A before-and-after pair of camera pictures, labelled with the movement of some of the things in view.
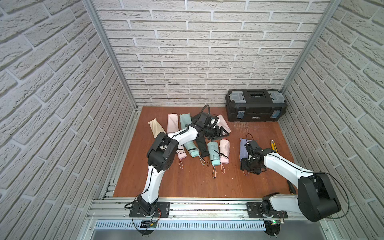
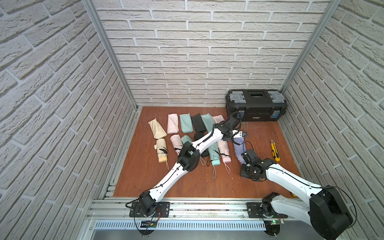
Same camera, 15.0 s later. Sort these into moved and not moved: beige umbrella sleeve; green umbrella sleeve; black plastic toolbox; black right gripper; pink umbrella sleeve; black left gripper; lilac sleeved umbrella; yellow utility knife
Moved: lilac sleeved umbrella; black left gripper; black right gripper
Not moved: green umbrella sleeve; beige umbrella sleeve; pink umbrella sleeve; black plastic toolbox; yellow utility knife
